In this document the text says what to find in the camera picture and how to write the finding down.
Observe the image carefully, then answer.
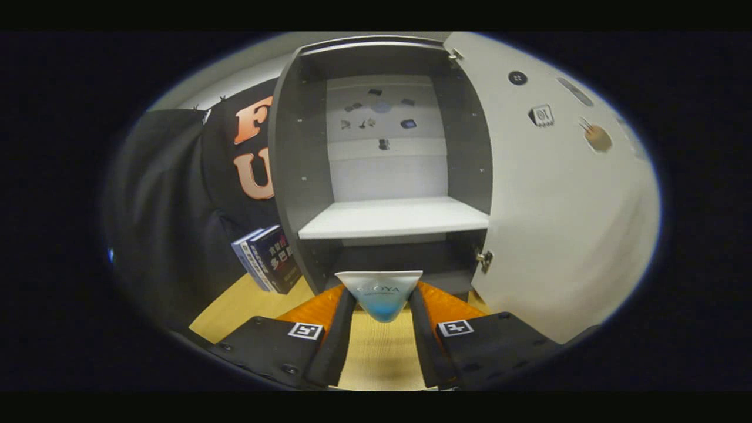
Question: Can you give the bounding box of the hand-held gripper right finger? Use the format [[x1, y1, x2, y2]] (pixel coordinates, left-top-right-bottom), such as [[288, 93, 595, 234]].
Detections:
[[408, 281, 562, 390]]

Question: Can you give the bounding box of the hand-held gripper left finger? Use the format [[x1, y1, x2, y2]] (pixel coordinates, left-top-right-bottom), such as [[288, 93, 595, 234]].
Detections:
[[209, 285, 357, 390]]

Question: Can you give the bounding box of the white cabinet door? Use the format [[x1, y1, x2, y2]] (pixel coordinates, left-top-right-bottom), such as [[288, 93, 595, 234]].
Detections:
[[442, 32, 662, 344]]

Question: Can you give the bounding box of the dark blue cover book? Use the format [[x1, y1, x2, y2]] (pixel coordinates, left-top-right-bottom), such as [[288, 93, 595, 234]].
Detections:
[[247, 225, 303, 294]]

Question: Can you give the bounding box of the white cabinet shelf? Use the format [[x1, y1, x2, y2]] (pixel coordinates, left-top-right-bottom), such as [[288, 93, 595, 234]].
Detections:
[[298, 196, 490, 240]]

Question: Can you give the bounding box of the grey cabinet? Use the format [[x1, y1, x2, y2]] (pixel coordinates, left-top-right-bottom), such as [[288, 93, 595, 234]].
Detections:
[[268, 36, 494, 296]]

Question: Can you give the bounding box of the black backdrop cloth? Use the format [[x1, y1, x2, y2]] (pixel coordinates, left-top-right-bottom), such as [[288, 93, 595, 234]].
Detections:
[[103, 79, 283, 335]]

